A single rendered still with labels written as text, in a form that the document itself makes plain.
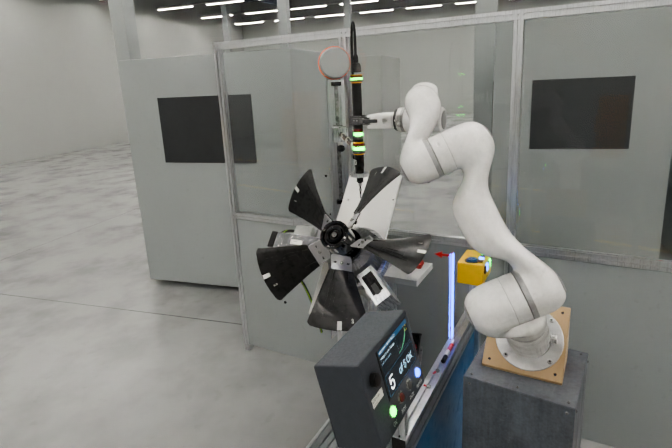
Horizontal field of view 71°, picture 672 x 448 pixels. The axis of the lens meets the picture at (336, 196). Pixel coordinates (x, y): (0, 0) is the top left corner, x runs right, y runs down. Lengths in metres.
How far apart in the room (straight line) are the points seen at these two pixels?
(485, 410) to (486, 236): 0.61
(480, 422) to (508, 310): 0.52
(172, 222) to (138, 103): 1.07
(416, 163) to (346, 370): 0.50
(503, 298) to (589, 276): 1.27
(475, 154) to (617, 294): 1.43
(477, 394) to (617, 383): 1.20
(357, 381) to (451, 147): 0.57
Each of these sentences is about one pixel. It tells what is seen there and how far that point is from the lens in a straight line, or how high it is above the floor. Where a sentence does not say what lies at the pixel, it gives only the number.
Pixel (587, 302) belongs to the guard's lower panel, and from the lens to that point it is 2.48.
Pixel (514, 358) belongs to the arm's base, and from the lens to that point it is 1.57.
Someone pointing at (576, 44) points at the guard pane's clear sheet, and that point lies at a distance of 2.27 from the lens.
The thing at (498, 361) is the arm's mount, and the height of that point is 0.95.
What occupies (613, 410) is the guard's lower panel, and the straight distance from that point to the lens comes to 2.74.
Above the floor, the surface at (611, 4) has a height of 2.03.
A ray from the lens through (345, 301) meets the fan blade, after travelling 1.79.
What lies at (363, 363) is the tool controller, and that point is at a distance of 0.99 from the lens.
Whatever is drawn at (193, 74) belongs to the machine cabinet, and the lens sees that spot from 4.13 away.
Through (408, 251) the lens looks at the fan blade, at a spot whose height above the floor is 1.19.
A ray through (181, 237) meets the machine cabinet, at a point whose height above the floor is 0.49.
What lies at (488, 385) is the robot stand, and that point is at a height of 0.92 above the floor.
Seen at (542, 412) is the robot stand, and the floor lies 0.89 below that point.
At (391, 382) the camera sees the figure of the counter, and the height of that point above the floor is 1.16.
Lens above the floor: 1.79
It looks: 14 degrees down
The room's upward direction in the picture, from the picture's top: 3 degrees counter-clockwise
